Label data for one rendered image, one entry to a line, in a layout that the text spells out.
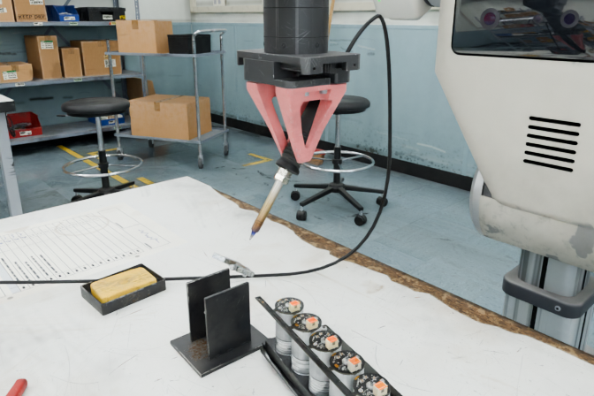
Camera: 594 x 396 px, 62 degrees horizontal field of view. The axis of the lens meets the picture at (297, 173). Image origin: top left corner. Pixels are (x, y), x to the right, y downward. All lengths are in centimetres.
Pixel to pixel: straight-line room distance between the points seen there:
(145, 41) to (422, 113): 199
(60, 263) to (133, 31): 321
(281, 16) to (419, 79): 300
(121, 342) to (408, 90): 309
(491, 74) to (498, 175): 13
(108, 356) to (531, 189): 53
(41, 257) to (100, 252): 7
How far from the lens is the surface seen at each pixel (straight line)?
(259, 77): 44
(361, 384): 36
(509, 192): 71
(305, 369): 43
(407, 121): 349
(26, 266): 71
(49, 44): 451
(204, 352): 49
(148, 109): 384
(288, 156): 46
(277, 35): 43
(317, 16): 43
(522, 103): 69
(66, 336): 55
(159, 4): 533
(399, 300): 57
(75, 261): 70
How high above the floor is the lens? 105
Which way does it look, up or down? 17 degrees down
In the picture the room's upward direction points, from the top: straight up
